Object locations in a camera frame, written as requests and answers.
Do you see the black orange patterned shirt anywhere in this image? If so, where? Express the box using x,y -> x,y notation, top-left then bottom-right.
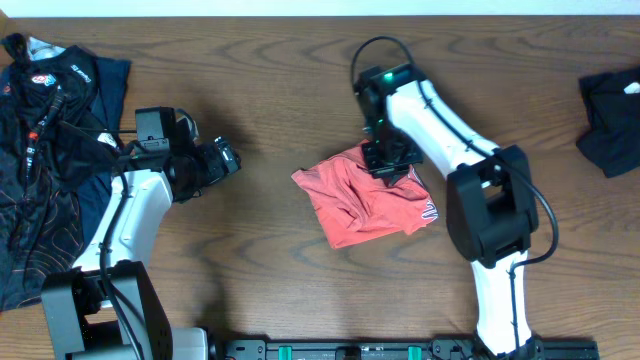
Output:
1,33 -> 122,311

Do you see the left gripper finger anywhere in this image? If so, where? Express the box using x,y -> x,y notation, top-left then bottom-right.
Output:
214,136 -> 241,174
174,189 -> 203,204

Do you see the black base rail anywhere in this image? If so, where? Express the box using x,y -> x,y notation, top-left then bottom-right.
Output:
209,337 -> 600,360

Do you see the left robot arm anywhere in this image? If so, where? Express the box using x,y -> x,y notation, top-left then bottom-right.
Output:
41,107 -> 241,360

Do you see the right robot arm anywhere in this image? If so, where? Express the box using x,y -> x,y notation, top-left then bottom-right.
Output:
353,64 -> 539,359

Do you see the red printed t-shirt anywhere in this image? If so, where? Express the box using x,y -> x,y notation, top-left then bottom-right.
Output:
291,145 -> 439,249

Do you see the black garment at right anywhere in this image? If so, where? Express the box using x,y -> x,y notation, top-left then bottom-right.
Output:
576,67 -> 639,178

